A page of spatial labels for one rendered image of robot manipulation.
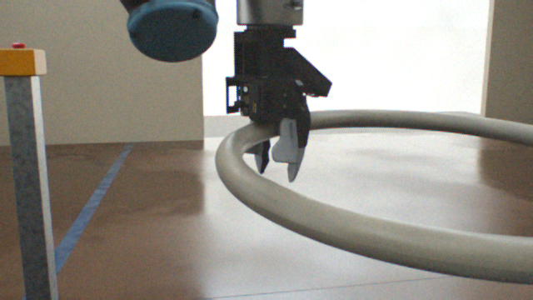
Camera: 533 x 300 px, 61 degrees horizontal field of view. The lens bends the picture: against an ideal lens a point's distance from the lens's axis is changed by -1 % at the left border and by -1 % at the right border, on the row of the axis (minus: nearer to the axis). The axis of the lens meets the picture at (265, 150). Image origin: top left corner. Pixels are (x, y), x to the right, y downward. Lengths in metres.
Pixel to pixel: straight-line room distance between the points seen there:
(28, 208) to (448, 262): 1.45
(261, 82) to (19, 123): 1.12
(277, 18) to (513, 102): 7.81
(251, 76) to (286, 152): 0.12
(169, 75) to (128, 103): 0.67
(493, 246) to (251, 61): 0.39
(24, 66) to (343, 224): 1.33
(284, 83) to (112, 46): 5.97
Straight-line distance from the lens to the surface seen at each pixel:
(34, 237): 1.67
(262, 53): 0.60
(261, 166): 0.69
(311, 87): 0.68
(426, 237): 0.32
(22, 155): 1.61
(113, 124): 6.58
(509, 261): 0.33
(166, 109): 6.50
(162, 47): 0.50
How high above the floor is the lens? 1.03
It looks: 10 degrees down
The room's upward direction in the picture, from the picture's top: straight up
